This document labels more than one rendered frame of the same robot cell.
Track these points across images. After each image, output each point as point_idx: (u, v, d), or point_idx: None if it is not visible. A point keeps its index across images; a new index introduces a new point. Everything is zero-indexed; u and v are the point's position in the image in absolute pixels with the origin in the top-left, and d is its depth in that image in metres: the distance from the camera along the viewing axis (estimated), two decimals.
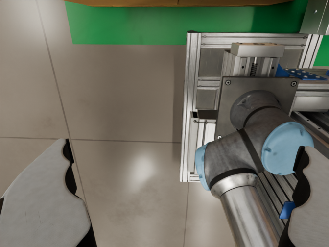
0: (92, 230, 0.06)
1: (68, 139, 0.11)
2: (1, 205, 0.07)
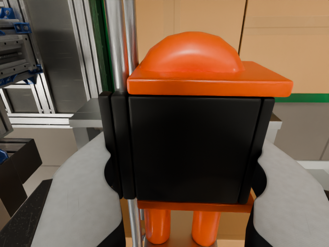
0: (122, 224, 0.07)
1: None
2: (49, 185, 0.08)
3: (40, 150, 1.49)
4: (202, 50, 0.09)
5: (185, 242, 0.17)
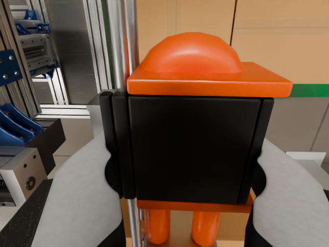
0: (123, 224, 0.07)
1: None
2: (50, 185, 0.08)
3: None
4: (202, 50, 0.09)
5: (185, 242, 0.17)
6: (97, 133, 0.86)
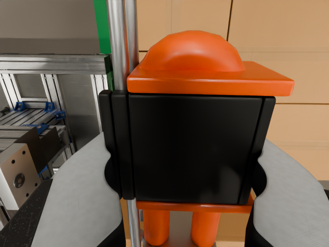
0: (122, 224, 0.07)
1: None
2: (49, 185, 0.08)
3: None
4: (203, 49, 0.09)
5: (184, 243, 0.16)
6: None
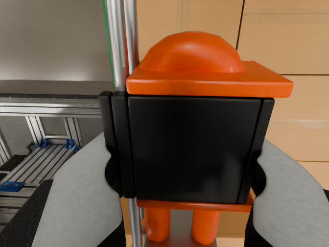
0: (123, 224, 0.07)
1: None
2: (50, 185, 0.08)
3: None
4: (202, 50, 0.09)
5: (185, 240, 0.17)
6: None
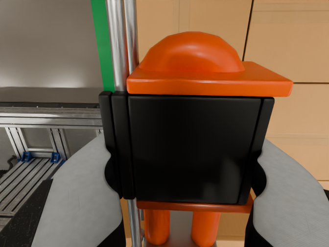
0: (123, 224, 0.07)
1: None
2: (50, 185, 0.08)
3: None
4: (202, 50, 0.09)
5: (185, 243, 0.17)
6: None
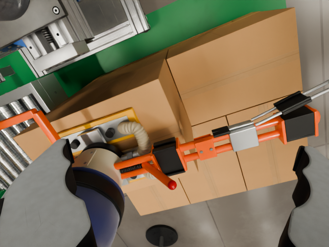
0: (92, 230, 0.06)
1: (68, 139, 0.11)
2: (1, 205, 0.07)
3: None
4: (318, 119, 0.50)
5: (256, 135, 0.53)
6: (13, 93, 1.04)
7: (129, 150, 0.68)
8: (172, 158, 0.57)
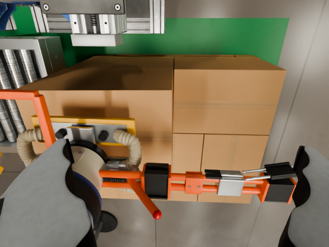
0: (92, 230, 0.06)
1: (68, 139, 0.11)
2: (1, 205, 0.07)
3: None
4: None
5: (241, 187, 0.58)
6: (14, 42, 1.00)
7: (116, 158, 0.66)
8: (160, 184, 0.57)
